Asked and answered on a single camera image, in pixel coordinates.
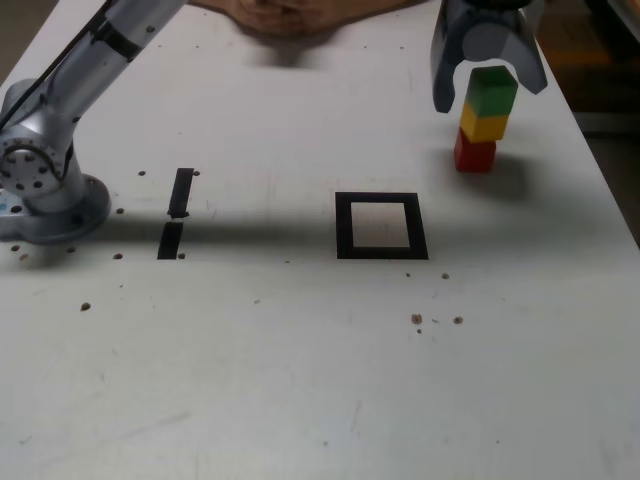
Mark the grey metal post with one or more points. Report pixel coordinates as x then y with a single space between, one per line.
535 17

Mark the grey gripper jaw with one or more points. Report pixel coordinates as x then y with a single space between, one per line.
520 50

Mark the person's right forearm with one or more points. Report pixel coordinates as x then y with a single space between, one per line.
215 5

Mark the grey metal beam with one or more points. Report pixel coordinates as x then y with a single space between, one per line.
607 122

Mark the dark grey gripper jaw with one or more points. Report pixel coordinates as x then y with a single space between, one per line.
442 60

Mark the person's right hand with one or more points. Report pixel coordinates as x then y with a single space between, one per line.
260 15

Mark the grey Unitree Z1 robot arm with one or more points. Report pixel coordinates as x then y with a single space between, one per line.
45 130

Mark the black tape square outline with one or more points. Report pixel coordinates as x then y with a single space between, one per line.
345 225

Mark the black tape strip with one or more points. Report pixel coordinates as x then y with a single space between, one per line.
180 192

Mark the yellow cube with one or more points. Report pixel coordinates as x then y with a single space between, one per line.
487 125

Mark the person's left hand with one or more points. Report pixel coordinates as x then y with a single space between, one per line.
315 15

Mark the red cube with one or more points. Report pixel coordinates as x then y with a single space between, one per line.
475 155

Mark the green cube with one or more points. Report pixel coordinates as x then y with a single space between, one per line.
495 95

